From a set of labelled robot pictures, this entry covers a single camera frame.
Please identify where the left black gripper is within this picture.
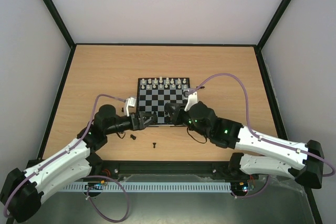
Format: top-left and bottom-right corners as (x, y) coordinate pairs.
(106, 111), (158, 135)

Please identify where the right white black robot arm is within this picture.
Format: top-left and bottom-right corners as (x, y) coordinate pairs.
(164, 101), (323, 189)

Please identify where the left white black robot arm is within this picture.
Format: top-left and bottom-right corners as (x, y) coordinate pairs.
(1, 104), (157, 223)

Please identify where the left circuit board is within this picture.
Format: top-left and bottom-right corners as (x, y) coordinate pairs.
(84, 180), (108, 190)

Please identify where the circuit board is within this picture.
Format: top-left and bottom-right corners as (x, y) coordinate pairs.
(231, 180), (256, 194)
(84, 180), (108, 190)

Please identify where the right circuit board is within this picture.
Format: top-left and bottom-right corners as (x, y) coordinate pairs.
(231, 180), (256, 194)

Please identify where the black and silver chessboard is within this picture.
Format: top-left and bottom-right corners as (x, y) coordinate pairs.
(136, 77), (191, 126)

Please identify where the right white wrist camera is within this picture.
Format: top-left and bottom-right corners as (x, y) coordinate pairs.
(183, 89), (198, 112)

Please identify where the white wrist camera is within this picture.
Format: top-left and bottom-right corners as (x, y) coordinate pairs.
(123, 97), (137, 116)
(183, 89), (198, 112)

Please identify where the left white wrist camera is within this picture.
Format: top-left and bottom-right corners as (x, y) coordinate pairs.
(123, 97), (137, 116)

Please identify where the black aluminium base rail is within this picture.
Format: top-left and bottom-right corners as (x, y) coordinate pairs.
(26, 159), (305, 180)

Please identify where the light blue slotted cable duct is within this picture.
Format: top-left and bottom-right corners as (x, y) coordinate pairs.
(60, 182), (231, 193)

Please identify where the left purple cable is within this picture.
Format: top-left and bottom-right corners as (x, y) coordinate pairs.
(3, 94), (130, 222)

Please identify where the purple cable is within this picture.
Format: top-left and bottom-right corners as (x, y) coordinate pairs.
(188, 73), (335, 200)
(3, 94), (130, 222)

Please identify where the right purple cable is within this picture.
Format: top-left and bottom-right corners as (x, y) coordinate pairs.
(188, 73), (335, 200)

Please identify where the left black frame post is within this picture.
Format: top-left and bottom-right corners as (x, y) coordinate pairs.
(43, 0), (76, 48)

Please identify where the black frame post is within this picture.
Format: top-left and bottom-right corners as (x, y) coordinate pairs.
(257, 0), (309, 49)
(43, 0), (76, 48)

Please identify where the right black frame post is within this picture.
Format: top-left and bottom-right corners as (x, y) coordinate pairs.
(257, 0), (309, 49)

